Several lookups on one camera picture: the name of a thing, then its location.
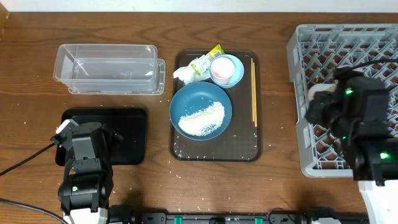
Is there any white green cup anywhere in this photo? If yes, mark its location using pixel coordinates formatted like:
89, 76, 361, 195
308, 83, 336, 101

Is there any pile of white rice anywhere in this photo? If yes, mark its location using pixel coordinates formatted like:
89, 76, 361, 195
178, 101, 225, 137

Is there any dark blue plate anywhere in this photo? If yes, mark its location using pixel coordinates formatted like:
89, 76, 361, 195
169, 82, 233, 141

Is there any brown serving tray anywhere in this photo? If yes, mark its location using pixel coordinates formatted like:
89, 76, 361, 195
169, 50, 262, 162

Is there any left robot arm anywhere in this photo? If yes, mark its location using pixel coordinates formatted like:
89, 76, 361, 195
53, 119, 123, 224

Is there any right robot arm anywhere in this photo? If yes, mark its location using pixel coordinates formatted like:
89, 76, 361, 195
305, 66, 397, 223

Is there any grey dishwasher rack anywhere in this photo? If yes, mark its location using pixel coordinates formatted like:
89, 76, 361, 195
287, 24, 397, 178

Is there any black plastic tray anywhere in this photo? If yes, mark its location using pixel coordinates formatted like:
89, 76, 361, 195
61, 108, 147, 165

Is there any clear plastic bin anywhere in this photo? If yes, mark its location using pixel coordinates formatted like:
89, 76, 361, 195
53, 44, 159, 94

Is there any wooden chopstick right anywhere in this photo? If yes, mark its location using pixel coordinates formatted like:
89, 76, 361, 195
252, 62, 257, 128

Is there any wooden chopstick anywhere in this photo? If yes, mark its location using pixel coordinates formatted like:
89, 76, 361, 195
252, 62, 257, 128
251, 58, 255, 123

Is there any wooden chopstick left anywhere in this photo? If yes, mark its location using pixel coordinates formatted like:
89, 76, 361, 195
251, 58, 255, 123

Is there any crumpled white green wrapper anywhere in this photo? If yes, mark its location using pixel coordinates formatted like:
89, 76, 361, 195
173, 44, 224, 85

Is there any light blue small bowl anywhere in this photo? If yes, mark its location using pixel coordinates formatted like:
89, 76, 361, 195
210, 54, 244, 88

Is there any pink white cup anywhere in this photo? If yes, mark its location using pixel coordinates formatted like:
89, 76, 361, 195
210, 57, 235, 85

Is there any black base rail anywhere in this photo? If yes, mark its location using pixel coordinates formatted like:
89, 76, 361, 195
107, 205, 370, 224

